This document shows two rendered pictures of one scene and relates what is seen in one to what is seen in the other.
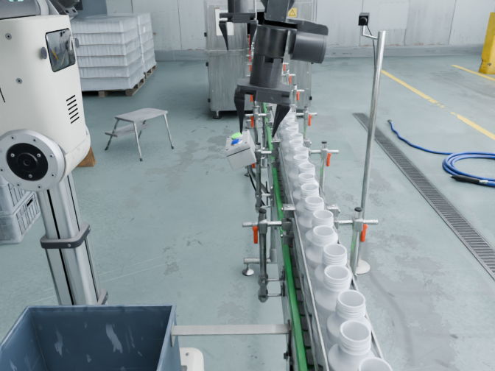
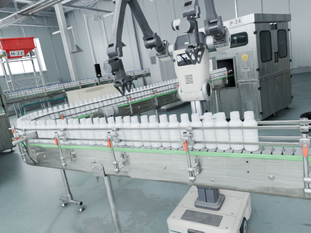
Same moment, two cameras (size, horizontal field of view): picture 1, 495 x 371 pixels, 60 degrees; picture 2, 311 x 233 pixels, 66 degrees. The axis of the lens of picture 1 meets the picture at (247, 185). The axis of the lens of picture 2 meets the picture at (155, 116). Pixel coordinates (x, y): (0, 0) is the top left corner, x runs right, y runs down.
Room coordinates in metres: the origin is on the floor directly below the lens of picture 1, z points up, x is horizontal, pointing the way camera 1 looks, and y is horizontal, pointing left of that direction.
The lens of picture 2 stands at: (1.70, -1.17, 1.41)
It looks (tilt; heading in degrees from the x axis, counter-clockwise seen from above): 12 degrees down; 122
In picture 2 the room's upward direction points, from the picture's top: 10 degrees counter-clockwise
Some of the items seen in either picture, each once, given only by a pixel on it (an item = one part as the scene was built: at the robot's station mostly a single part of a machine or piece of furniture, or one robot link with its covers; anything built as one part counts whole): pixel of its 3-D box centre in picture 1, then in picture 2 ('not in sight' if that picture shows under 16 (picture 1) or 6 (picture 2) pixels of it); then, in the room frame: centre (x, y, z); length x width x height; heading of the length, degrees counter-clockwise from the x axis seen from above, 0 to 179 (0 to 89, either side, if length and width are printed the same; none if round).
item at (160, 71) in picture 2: not in sight; (165, 79); (-1.91, 5.63, 0.96); 0.82 x 0.50 x 1.91; 71
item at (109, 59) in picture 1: (105, 55); not in sight; (7.64, 2.40, 0.59); 1.24 x 1.03 x 1.17; 2
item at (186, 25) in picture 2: not in sight; (188, 19); (1.26, -0.03, 1.60); 0.12 x 0.09 x 0.12; 90
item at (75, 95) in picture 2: not in sight; (98, 111); (-2.39, 2.95, 0.59); 1.10 x 0.62 x 1.18; 71
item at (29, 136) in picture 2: not in sight; (30, 150); (-0.02, -0.21, 0.96); 0.23 x 0.10 x 0.27; 89
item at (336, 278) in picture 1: (333, 316); (85, 131); (0.51, -0.13, 1.08); 0.06 x 0.06 x 0.17
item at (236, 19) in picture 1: (244, 32); (194, 55); (1.26, 0.00, 1.43); 0.07 x 0.07 x 0.09; 89
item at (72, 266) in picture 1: (78, 288); not in sight; (1.04, 0.51, 0.74); 0.11 x 0.11 x 0.40; 89
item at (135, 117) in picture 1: (137, 131); not in sight; (4.39, 1.17, 0.21); 0.61 x 0.47 x 0.41; 53
